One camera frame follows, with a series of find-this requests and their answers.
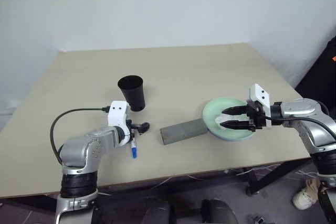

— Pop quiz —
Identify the green plate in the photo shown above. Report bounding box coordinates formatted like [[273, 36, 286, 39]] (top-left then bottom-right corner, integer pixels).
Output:
[[202, 97, 257, 141]]

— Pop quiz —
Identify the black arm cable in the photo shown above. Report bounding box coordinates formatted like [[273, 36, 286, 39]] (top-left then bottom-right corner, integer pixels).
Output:
[[50, 106, 111, 162], [265, 115, 336, 141]]

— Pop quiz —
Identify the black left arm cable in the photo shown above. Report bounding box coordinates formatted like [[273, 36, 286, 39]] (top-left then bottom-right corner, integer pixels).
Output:
[[50, 106, 111, 162]]

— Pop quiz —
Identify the white floor cable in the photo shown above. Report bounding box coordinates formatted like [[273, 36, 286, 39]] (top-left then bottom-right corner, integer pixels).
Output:
[[152, 164, 281, 190]]

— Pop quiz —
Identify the white sneaker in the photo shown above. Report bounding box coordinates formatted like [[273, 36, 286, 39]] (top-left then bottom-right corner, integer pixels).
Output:
[[292, 178, 320, 210]]

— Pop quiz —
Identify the white marker with blue cap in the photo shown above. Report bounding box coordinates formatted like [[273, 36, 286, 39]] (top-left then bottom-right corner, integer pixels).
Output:
[[130, 129, 138, 159]]

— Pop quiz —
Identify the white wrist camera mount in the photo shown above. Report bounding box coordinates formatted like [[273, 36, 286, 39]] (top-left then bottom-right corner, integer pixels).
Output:
[[107, 100, 131, 131], [248, 83, 271, 130]]

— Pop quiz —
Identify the grey glasses case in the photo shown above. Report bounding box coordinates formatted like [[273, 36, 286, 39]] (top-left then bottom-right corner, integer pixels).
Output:
[[160, 118, 208, 146]]

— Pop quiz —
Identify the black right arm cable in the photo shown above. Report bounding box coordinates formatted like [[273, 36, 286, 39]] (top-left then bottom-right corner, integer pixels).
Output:
[[265, 115, 336, 141]]

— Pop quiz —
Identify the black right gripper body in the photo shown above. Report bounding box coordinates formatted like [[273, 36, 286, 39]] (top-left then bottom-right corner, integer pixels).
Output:
[[246, 100, 267, 133]]

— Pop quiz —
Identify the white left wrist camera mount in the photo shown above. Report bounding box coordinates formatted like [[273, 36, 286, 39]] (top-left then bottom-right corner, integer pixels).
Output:
[[107, 100, 131, 131]]

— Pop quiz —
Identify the black plastic cup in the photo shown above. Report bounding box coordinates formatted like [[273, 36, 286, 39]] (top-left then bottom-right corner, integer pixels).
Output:
[[117, 75, 146, 112]]

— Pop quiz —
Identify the dark rounded shape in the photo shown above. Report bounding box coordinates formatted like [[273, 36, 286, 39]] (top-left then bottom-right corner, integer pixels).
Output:
[[143, 200, 172, 224], [201, 199, 238, 224]]

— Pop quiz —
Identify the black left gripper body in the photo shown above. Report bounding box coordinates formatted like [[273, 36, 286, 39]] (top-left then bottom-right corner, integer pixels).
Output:
[[125, 119, 140, 137]]

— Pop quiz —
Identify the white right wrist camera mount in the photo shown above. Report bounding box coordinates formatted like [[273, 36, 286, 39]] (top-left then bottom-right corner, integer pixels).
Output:
[[248, 83, 271, 130]]

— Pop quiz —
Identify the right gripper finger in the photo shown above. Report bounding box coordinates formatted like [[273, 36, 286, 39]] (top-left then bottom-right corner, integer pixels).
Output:
[[219, 120, 250, 131], [223, 105, 249, 116]]

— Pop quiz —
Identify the large black object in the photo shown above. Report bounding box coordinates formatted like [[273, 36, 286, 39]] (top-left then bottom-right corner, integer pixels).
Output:
[[293, 35, 336, 105]]

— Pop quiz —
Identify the white tissue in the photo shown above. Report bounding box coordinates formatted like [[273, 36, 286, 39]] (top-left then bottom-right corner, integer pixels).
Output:
[[214, 113, 237, 130]]

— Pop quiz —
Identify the blue plate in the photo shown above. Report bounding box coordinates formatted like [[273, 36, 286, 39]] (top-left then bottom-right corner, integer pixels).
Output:
[[206, 126, 255, 142]]

